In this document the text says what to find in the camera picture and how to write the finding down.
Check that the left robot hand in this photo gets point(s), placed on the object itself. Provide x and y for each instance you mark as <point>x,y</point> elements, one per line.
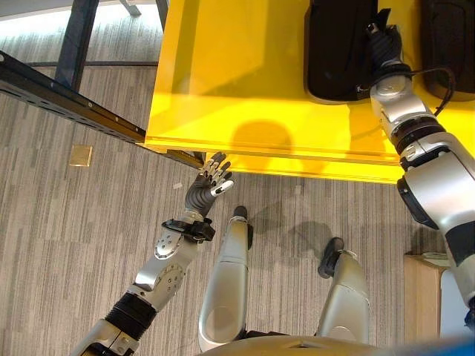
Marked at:
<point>198,193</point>

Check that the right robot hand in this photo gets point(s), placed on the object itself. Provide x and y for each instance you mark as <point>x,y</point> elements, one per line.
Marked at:
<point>386,46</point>

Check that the black sole-shaped part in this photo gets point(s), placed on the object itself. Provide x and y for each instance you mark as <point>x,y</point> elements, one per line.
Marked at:
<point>334,52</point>
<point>449,37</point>

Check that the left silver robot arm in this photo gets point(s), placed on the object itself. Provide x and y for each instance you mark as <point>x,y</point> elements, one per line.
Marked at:
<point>163,272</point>

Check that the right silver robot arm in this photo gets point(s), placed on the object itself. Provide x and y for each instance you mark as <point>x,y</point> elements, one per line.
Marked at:
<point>430,178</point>

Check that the yellow metal shelf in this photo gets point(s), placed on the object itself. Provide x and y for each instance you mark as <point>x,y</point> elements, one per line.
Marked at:
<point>237,74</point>

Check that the light wooden box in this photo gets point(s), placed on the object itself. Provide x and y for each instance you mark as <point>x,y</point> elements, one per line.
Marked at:
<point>421,296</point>

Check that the pale plastic box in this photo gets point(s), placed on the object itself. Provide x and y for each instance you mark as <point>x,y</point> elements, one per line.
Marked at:
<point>454,308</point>

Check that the left silver robot leg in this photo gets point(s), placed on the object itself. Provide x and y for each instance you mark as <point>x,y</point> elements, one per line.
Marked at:
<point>226,282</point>

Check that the silver robot leg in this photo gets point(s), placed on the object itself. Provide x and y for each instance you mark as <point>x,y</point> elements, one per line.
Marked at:
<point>226,282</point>
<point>345,296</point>

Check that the brass floor socket plate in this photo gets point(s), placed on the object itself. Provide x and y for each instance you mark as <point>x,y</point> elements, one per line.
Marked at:
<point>81,156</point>

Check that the dark floor crossbar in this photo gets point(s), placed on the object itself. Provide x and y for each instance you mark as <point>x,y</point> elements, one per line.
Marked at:
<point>111,64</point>

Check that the right silver robot leg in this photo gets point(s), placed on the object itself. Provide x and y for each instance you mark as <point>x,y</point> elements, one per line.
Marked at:
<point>345,296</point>

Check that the silver robot torso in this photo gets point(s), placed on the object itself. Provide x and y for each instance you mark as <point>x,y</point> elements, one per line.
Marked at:
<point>297,348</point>

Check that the black perforated shelf rail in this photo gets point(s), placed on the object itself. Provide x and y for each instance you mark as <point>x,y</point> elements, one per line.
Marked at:
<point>55,96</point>

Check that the dark blue frame leg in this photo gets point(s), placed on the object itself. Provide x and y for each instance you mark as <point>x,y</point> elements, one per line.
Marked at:
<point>76,41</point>
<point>162,13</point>

